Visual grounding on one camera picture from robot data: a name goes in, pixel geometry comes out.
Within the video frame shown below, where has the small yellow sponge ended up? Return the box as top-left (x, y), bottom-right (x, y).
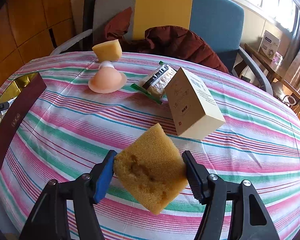
top-left (92, 40), bottom-right (122, 63)

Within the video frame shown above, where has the maroon puffer jacket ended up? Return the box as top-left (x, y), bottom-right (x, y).
top-left (96, 7), bottom-right (229, 74)

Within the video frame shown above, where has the gold tin box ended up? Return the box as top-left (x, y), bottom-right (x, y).
top-left (0, 72), bottom-right (46, 169)

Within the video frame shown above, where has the striped tablecloth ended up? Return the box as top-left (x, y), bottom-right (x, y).
top-left (0, 52), bottom-right (300, 239)

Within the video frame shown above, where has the peach silicone cup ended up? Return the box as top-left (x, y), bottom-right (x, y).
top-left (88, 61), bottom-right (127, 94)

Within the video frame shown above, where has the grey yellow blue armchair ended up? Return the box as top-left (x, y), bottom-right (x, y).
top-left (52, 0), bottom-right (273, 94)

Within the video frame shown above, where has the large yellow sponge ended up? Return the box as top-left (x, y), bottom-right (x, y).
top-left (113, 123), bottom-right (188, 215)

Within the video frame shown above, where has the green edged snack packet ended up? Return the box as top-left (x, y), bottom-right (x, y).
top-left (130, 61), bottom-right (176, 104)

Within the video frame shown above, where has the white box on shelf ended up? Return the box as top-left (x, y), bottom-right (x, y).
top-left (258, 30), bottom-right (280, 60)

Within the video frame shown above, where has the tan cardboard box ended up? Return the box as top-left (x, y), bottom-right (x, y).
top-left (165, 67), bottom-right (225, 140)

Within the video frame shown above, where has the wooden wardrobe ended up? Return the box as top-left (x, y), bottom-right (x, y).
top-left (0, 0), bottom-right (76, 87)

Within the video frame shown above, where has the black rolled mat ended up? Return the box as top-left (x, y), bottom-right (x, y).
top-left (82, 0), bottom-right (96, 51)

